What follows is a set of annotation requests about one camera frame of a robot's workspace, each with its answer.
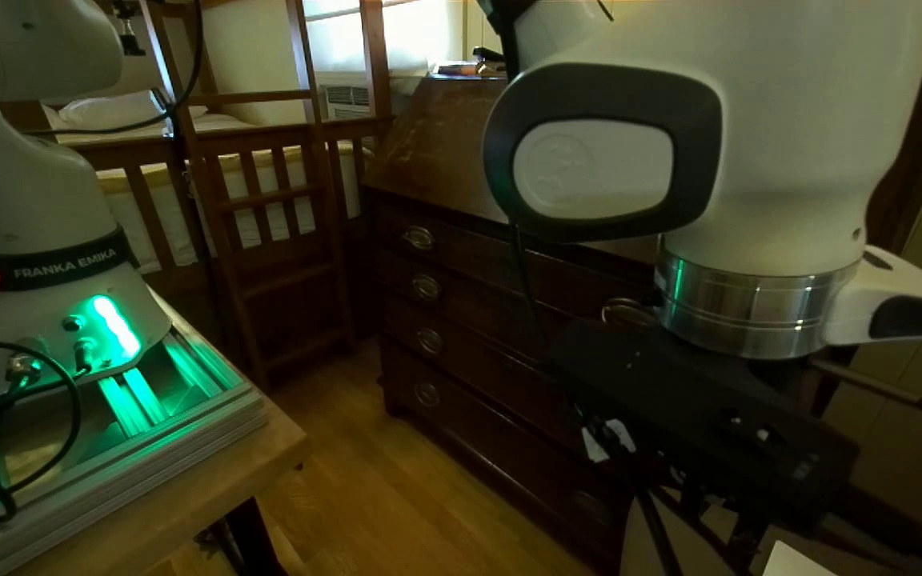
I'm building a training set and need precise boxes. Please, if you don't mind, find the dark wooden dresser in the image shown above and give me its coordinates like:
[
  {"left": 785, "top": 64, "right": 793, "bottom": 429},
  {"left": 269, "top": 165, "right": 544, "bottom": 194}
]
[{"left": 360, "top": 74, "right": 663, "bottom": 576}]

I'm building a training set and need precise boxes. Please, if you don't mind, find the wooden bunk bed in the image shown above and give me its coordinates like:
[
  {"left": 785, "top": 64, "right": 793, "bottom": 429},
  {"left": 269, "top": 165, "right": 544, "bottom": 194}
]
[{"left": 0, "top": 0, "right": 395, "bottom": 393}]

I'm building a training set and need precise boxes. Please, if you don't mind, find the window air conditioner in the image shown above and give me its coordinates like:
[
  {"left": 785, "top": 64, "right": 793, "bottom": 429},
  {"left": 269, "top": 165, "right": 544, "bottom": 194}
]
[{"left": 317, "top": 74, "right": 375, "bottom": 122}]

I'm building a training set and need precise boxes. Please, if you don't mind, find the window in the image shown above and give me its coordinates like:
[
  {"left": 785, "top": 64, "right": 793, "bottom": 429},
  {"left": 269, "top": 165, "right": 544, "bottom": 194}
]
[{"left": 301, "top": 0, "right": 466, "bottom": 74}]

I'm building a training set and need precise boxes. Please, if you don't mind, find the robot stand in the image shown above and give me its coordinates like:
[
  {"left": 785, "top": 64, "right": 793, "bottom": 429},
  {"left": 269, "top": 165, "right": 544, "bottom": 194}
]
[{"left": 0, "top": 294, "right": 311, "bottom": 576}]

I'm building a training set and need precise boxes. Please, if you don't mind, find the white pillow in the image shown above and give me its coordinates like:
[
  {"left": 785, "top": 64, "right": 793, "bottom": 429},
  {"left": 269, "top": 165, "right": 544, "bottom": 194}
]
[{"left": 57, "top": 90, "right": 210, "bottom": 134}]

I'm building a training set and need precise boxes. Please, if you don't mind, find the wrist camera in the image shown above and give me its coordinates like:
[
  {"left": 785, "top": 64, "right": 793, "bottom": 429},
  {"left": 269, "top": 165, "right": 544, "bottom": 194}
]
[{"left": 547, "top": 318, "right": 862, "bottom": 527}]

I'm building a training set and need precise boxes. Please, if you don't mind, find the black cable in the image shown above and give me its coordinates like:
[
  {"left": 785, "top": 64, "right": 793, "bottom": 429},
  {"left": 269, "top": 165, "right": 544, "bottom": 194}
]
[{"left": 0, "top": 342, "right": 83, "bottom": 525}]

